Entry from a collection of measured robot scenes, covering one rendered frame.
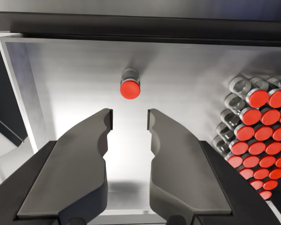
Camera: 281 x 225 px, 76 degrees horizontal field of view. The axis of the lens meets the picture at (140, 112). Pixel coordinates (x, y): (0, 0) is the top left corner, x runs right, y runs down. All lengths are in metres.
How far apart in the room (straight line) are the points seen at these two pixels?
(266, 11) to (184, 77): 0.11
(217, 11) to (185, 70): 0.07
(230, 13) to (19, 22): 0.21
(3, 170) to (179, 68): 1.76
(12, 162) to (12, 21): 1.60
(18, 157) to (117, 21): 1.58
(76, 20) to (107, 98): 0.10
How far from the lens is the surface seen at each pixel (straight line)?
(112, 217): 1.25
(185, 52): 0.23
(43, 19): 0.21
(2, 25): 0.23
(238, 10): 0.25
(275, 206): 0.43
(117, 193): 0.35
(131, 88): 0.18
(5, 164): 1.82
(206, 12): 0.23
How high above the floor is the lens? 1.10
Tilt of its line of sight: 61 degrees down
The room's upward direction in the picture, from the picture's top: 174 degrees clockwise
